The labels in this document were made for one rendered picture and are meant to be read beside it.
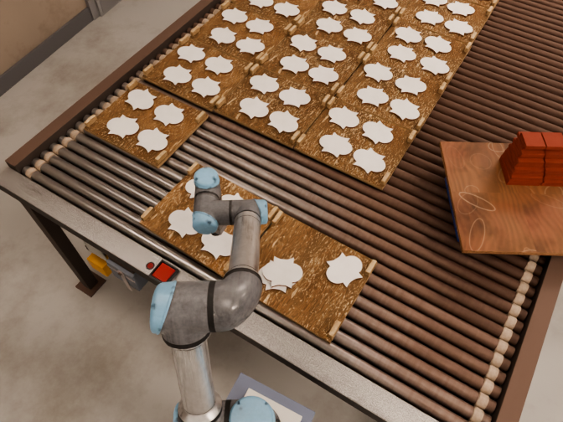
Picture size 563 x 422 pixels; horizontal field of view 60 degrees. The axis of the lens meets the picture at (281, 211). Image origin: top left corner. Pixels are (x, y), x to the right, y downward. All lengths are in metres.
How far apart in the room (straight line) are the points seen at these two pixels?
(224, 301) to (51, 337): 1.89
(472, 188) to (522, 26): 1.30
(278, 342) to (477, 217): 0.83
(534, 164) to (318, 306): 0.93
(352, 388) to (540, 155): 1.04
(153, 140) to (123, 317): 1.07
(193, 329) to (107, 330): 1.70
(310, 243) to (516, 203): 0.76
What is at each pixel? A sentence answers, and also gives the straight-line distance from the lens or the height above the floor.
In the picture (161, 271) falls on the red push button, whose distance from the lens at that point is 1.78.
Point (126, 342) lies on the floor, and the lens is 2.73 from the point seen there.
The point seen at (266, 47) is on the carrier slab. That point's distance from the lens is 2.55.
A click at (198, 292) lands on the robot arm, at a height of 1.50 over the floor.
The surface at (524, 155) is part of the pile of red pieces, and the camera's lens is 1.93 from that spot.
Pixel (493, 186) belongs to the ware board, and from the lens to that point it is 1.97.
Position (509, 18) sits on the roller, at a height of 0.92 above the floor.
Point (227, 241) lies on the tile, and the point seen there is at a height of 0.95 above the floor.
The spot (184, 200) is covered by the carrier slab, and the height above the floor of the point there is 0.94.
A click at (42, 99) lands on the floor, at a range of 4.01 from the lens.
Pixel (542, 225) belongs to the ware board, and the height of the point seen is 1.04.
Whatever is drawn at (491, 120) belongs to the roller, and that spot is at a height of 0.92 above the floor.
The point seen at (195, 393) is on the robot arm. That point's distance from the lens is 1.29.
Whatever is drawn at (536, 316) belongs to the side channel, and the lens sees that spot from 1.86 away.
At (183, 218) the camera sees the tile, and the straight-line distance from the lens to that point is 1.86.
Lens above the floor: 2.47
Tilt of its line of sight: 56 degrees down
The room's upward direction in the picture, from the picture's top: 1 degrees clockwise
